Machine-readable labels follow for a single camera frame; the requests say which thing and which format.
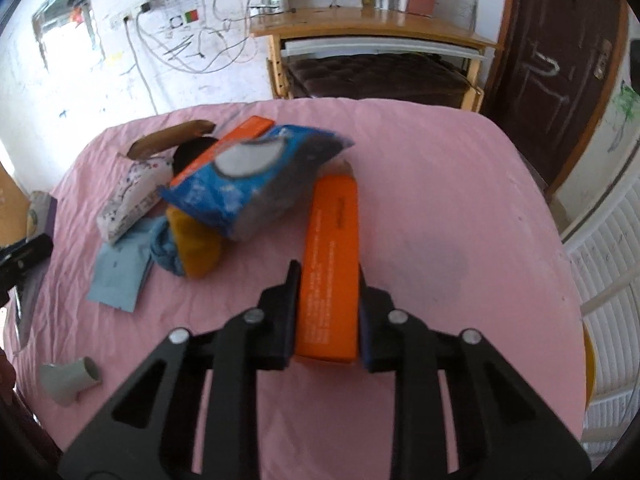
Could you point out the flat orange box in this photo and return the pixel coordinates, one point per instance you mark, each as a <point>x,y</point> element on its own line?
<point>245,131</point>

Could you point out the white pipe fitting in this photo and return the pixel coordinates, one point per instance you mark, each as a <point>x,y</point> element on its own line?
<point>65,380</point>

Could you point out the green white container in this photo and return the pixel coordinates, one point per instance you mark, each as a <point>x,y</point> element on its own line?
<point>275,4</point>

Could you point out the floral tissue pack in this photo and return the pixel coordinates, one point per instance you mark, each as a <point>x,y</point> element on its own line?
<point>125,200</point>

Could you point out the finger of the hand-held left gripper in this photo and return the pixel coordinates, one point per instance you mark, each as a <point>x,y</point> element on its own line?
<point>25,257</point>

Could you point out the orange yellow round object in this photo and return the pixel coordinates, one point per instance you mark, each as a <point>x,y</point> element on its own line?
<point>197,250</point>

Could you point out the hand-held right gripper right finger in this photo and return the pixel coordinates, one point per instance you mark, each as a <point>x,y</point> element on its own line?
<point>365,332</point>

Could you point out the dark brown tufted ottoman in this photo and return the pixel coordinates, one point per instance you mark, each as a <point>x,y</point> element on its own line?
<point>375,72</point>

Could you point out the blue cookie packet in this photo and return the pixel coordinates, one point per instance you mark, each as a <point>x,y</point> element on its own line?
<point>210,195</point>

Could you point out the cork board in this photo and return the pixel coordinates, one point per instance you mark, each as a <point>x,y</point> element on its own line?
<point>12,205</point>

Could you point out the clear cup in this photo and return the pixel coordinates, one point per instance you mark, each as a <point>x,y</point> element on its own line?
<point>398,0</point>

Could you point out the black oval pouch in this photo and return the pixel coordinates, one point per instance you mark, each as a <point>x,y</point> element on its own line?
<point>192,152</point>

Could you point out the pink box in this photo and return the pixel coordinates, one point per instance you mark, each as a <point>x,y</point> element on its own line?
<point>419,4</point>

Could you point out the dark brown door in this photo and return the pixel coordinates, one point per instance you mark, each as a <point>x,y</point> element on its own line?
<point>550,85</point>

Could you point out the yellow round bin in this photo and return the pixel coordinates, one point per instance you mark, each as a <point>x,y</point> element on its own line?
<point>590,360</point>

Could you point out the white radiator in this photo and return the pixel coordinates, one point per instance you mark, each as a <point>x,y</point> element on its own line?
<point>610,260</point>

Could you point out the window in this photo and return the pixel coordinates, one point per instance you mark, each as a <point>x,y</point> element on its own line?
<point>62,25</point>

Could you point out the crumpled blue cloth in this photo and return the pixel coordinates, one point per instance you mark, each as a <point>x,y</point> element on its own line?
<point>162,250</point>

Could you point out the long orange box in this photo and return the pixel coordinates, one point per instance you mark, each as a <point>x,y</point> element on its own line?
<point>330,260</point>

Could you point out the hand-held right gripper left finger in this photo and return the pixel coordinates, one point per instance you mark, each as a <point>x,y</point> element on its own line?
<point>289,320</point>

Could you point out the wooden desk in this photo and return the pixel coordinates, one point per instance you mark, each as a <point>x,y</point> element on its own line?
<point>370,22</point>

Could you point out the pink bedsheet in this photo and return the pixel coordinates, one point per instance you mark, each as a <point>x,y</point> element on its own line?
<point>425,200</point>

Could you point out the light blue packet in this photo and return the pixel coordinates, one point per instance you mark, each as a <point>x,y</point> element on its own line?
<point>117,272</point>

